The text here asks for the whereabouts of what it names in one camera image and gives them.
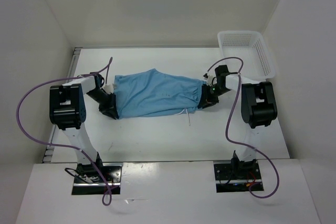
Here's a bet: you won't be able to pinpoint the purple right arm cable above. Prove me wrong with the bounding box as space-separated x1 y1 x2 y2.
203 56 280 198

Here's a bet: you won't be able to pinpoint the white plastic mesh basket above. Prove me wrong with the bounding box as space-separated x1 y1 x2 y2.
217 30 276 80

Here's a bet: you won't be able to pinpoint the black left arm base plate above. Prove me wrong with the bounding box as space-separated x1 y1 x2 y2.
65 163 122 196

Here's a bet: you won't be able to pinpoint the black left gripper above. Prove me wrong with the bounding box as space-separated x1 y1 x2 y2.
86 89 119 120

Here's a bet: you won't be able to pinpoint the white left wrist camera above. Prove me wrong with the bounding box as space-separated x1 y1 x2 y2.
103 83 117 93

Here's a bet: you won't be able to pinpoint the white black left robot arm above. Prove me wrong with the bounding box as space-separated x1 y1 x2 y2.
49 73 119 182

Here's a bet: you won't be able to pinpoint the aluminium table edge rail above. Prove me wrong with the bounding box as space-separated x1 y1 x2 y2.
42 47 82 163

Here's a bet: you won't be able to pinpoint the light blue mesh shorts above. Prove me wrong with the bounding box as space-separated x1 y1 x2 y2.
114 69 205 119

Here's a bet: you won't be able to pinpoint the white shorts drawstring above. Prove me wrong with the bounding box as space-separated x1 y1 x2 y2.
175 108 191 125

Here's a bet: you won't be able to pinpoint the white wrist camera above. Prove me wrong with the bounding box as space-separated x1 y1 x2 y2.
103 83 117 93
203 73 216 86

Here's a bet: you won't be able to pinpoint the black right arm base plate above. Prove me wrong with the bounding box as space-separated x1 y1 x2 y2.
213 161 264 193

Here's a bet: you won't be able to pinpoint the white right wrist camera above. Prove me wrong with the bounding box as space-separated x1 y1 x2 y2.
203 73 216 86

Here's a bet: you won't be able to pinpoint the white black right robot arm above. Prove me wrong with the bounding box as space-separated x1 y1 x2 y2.
198 65 278 183

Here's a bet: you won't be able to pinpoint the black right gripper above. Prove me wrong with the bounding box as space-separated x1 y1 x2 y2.
198 83 230 109

